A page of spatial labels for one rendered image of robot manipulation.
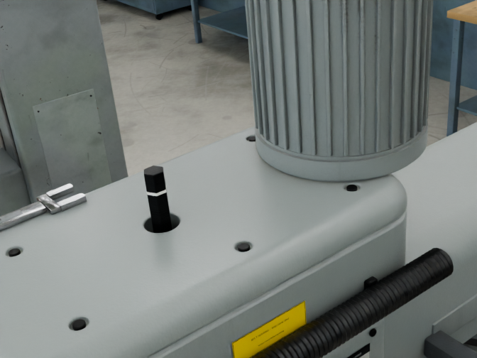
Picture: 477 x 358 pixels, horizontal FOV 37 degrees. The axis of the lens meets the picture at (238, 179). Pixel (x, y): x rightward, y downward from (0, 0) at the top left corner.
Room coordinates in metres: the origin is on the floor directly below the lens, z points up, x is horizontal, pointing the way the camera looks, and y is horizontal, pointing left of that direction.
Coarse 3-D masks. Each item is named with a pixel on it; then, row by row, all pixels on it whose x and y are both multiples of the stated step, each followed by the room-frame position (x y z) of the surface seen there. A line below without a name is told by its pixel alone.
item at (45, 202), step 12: (48, 192) 0.70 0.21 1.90; (60, 192) 0.70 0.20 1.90; (36, 204) 0.67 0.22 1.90; (48, 204) 0.67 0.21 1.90; (60, 204) 0.67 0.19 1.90; (72, 204) 0.67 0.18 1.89; (0, 216) 0.66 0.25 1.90; (12, 216) 0.65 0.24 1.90; (24, 216) 0.65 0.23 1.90; (36, 216) 0.66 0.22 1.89; (0, 228) 0.64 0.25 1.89
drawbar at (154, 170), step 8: (152, 168) 0.63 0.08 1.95; (160, 168) 0.63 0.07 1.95; (144, 176) 0.62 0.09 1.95; (152, 176) 0.61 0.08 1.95; (160, 176) 0.62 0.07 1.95; (152, 184) 0.61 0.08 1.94; (160, 184) 0.62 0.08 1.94; (152, 192) 0.62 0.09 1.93; (152, 200) 0.62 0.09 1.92; (160, 200) 0.62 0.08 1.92; (152, 208) 0.62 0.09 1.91; (160, 208) 0.61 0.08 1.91; (168, 208) 0.62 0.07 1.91; (152, 216) 0.62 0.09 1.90; (160, 216) 0.61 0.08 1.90; (168, 216) 0.62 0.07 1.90; (160, 224) 0.61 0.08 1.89; (168, 224) 0.62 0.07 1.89; (160, 232) 0.61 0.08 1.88
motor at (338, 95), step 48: (288, 0) 0.69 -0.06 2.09; (336, 0) 0.67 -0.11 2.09; (384, 0) 0.68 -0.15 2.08; (432, 0) 0.74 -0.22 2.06; (288, 48) 0.69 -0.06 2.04; (336, 48) 0.67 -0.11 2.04; (384, 48) 0.68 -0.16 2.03; (288, 96) 0.70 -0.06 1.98; (336, 96) 0.67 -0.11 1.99; (384, 96) 0.68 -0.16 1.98; (288, 144) 0.70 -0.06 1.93; (336, 144) 0.67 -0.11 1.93; (384, 144) 0.68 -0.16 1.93
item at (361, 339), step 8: (368, 328) 0.63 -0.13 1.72; (376, 328) 0.63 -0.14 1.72; (360, 336) 0.62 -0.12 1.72; (368, 336) 0.62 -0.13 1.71; (376, 336) 0.63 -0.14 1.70; (344, 344) 0.61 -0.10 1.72; (352, 344) 0.61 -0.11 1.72; (360, 344) 0.62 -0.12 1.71; (368, 344) 0.62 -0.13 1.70; (376, 344) 0.63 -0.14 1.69; (336, 352) 0.60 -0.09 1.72; (344, 352) 0.60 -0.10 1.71; (352, 352) 0.61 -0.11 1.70; (360, 352) 0.62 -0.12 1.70; (368, 352) 0.62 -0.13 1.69; (376, 352) 0.63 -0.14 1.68
